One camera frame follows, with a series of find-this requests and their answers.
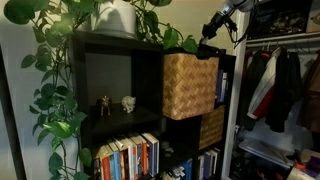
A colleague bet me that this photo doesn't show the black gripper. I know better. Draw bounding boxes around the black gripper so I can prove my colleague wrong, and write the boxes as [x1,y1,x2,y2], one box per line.
[198,14,228,46]

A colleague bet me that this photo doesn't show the woven brown basket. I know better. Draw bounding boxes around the woven brown basket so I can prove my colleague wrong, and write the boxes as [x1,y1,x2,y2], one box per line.
[162,52,220,121]
[199,105,227,150]

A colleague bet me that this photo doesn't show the tall blue hardcover book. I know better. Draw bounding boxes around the tall blue hardcover book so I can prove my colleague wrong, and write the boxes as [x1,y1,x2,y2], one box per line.
[215,70,224,103]

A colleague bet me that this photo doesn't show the white hardcover book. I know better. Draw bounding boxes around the white hardcover book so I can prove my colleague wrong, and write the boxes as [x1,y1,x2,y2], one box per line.
[221,72,229,103]

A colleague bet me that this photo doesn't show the dark hanging coat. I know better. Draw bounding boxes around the dark hanging coat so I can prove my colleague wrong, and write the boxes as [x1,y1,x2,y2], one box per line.
[237,49,268,132]

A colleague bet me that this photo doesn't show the black cube shelf unit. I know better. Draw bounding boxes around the black cube shelf unit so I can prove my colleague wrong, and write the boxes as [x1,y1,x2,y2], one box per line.
[69,30,238,180]

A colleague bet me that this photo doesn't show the white and red jacket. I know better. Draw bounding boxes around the white and red jacket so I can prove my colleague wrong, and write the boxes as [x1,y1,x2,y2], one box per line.
[246,46,282,121]

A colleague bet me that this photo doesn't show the dark storage box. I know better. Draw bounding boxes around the dark storage box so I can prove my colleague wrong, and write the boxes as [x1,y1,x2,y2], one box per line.
[248,0,313,38]

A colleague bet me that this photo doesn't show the white closet shelf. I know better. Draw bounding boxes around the white closet shelf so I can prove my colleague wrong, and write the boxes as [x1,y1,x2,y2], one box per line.
[246,30,320,43]

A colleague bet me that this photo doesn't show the white plant pot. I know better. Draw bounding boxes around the white plant pot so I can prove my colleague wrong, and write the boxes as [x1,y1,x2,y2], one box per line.
[89,0,138,40]

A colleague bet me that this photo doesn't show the black hanging jacket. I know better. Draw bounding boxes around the black hanging jacket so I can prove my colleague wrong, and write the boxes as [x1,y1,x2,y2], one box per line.
[264,46,304,134]

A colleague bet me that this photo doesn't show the white elephant figurine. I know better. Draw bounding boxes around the white elephant figurine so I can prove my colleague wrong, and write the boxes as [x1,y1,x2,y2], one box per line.
[120,95,137,114]

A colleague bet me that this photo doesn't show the closet hanging rod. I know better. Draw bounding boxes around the closet hanging rod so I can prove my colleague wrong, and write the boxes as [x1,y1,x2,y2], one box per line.
[248,39,320,48]

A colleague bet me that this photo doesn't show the beige box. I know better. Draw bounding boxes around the beige box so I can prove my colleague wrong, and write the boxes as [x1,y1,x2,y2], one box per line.
[305,0,320,34]

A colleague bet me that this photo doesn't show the small gold figurine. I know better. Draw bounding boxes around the small gold figurine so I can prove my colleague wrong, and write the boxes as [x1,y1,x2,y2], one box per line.
[98,95,113,117]

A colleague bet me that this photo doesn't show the thin white book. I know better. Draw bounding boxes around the thin white book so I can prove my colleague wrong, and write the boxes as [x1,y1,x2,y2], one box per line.
[209,148,221,175]
[198,153,206,180]

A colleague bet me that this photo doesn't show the brown hanging jacket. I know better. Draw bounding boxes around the brown hanging jacket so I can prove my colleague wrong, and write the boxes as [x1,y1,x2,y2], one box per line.
[296,49,320,135]

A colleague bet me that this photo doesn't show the dark blue book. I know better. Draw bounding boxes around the dark blue book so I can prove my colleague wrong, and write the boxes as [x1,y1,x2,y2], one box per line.
[203,151,212,180]

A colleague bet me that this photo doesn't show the white flat board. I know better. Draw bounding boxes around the white flat board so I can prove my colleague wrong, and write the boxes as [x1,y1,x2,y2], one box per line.
[237,138,296,170]

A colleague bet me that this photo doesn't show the books on lower left shelf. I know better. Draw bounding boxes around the books on lower left shelf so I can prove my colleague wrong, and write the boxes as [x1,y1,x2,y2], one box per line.
[141,132,161,178]

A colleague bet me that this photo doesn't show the bright blue book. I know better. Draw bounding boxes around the bright blue book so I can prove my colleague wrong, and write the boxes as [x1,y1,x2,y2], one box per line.
[181,158,194,180]

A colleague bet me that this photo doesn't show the orange spine book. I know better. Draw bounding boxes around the orange spine book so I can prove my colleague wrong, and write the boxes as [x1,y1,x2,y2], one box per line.
[134,134,150,176]

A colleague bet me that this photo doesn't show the row of books left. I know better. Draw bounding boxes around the row of books left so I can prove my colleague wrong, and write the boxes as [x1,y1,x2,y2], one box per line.
[114,137,136,180]

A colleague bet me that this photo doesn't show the blue spine paperback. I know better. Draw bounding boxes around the blue spine paperback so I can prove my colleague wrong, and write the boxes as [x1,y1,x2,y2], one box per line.
[107,141,122,180]

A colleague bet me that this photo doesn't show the orange tool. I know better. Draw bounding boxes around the orange tool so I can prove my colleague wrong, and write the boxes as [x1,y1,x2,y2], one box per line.
[293,158,307,171]

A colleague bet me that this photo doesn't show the red spine book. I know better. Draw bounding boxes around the red spine book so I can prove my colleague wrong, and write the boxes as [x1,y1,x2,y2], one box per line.
[98,146,113,180]

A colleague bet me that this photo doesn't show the green pothos plant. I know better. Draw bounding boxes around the green pothos plant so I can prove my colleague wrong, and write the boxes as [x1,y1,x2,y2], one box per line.
[3,0,200,180]

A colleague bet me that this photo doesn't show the black slanted pole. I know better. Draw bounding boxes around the black slanted pole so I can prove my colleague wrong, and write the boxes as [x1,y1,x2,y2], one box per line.
[0,46,28,180]

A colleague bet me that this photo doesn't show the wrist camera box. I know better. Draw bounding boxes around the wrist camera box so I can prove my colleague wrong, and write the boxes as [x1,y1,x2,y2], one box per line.
[224,15,240,33]

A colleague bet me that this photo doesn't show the white door frame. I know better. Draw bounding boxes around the white door frame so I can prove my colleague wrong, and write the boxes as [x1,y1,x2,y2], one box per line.
[221,9,251,180]

